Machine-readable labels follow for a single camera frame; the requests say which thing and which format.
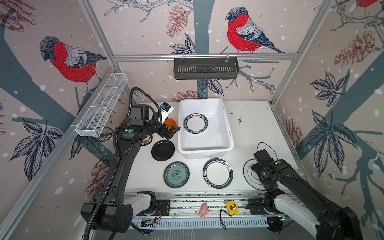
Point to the green patterned plate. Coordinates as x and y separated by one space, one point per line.
176 175

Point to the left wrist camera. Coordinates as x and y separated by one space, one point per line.
166 109

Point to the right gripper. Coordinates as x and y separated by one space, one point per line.
255 167

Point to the white wire mesh shelf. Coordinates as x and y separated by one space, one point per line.
97 115

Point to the white plate green red rim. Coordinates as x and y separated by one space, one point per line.
218 173

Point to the orange plate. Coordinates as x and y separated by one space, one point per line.
170 122

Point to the yellow tape measure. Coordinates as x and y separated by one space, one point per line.
232 208

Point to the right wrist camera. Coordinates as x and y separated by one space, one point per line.
263 157

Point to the green rim lettered plate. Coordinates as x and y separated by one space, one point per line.
195 123

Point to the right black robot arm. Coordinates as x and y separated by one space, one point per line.
288 193

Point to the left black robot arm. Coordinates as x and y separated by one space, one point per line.
107 211

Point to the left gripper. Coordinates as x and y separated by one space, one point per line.
163 133

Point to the pink toy figure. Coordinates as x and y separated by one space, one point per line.
204 209

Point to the small circuit board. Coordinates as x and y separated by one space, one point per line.
149 223

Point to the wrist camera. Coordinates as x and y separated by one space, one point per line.
263 157
166 109

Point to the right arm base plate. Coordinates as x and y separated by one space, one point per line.
256 207

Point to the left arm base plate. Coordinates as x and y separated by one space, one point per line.
162 209

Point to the black hanging wall basket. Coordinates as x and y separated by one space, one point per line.
206 69

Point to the aluminium horizontal frame bar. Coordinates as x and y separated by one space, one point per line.
242 57

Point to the white plastic bin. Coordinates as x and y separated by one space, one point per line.
216 141

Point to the white plate black flower outline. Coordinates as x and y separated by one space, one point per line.
251 177

